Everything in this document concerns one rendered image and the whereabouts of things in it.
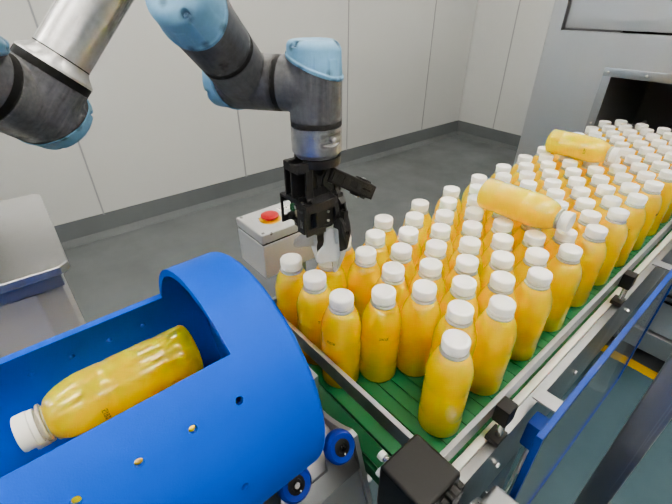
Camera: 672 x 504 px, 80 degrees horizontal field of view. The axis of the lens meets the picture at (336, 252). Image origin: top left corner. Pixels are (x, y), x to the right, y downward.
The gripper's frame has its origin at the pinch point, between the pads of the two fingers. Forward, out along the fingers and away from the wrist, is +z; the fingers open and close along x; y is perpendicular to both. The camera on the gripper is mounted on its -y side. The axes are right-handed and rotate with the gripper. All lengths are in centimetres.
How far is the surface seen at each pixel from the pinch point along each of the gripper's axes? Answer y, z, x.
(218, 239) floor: -56, 108, -196
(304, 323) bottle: 9.2, 7.4, 4.4
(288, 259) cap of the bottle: 6.5, -0.7, -3.4
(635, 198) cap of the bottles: -69, -1, 27
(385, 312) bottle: 1.2, 2.0, 15.5
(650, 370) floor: -156, 107, 46
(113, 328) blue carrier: 35.5, -4.5, 0.0
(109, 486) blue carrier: 40.8, -10.2, 24.6
